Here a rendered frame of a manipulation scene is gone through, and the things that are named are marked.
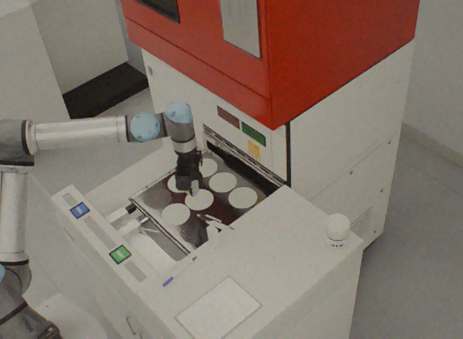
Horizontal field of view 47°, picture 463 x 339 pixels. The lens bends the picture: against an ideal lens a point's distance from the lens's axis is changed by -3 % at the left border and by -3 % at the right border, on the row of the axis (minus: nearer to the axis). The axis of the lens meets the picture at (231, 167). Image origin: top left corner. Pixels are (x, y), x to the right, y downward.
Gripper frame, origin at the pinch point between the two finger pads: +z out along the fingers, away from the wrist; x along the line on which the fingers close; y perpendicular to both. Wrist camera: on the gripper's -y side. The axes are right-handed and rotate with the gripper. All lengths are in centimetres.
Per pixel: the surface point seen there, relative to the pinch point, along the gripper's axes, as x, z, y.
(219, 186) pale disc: -6.4, 9.2, 13.5
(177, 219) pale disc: 6.0, 9.4, -2.8
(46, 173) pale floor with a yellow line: 130, 98, 102
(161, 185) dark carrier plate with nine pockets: 15.0, 9.2, 12.4
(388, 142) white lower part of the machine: -70, 23, 56
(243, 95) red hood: -17.3, -30.6, 14.2
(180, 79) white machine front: 11.9, -14.5, 45.9
